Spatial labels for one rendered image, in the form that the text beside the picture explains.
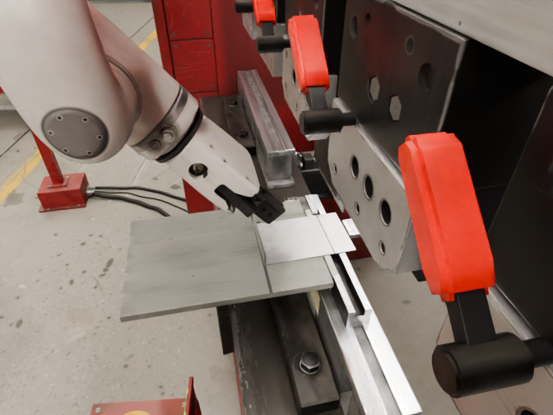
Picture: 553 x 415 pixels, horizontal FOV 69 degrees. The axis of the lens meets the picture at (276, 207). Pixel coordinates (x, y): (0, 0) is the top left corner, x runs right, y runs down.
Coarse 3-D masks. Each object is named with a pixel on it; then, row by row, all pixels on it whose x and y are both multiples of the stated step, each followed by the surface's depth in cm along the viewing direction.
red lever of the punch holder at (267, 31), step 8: (256, 0) 46; (264, 0) 45; (272, 0) 46; (256, 8) 45; (264, 8) 45; (272, 8) 46; (256, 16) 45; (264, 16) 45; (272, 16) 45; (256, 24) 46; (264, 24) 45; (272, 24) 46; (264, 32) 45; (272, 32) 45; (256, 40) 45; (264, 40) 44; (272, 40) 44; (280, 40) 45; (288, 40) 45; (256, 48) 46; (264, 48) 45; (272, 48) 45; (280, 48) 45
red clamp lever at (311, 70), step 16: (304, 16) 31; (288, 32) 32; (304, 32) 30; (304, 48) 30; (320, 48) 30; (304, 64) 30; (320, 64) 30; (304, 80) 30; (320, 80) 30; (320, 96) 30; (304, 112) 29; (320, 112) 29; (336, 112) 29; (352, 112) 30; (304, 128) 29; (320, 128) 29; (336, 128) 30
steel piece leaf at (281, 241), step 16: (256, 224) 57; (272, 224) 60; (288, 224) 60; (304, 224) 60; (272, 240) 57; (288, 240) 57; (304, 240) 57; (320, 240) 57; (272, 256) 54; (288, 256) 54; (304, 256) 54
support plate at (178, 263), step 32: (160, 224) 60; (192, 224) 60; (224, 224) 60; (128, 256) 55; (160, 256) 55; (192, 256) 55; (224, 256) 55; (256, 256) 55; (320, 256) 55; (128, 288) 50; (160, 288) 50; (192, 288) 50; (224, 288) 50; (256, 288) 50; (288, 288) 50; (320, 288) 51; (128, 320) 47
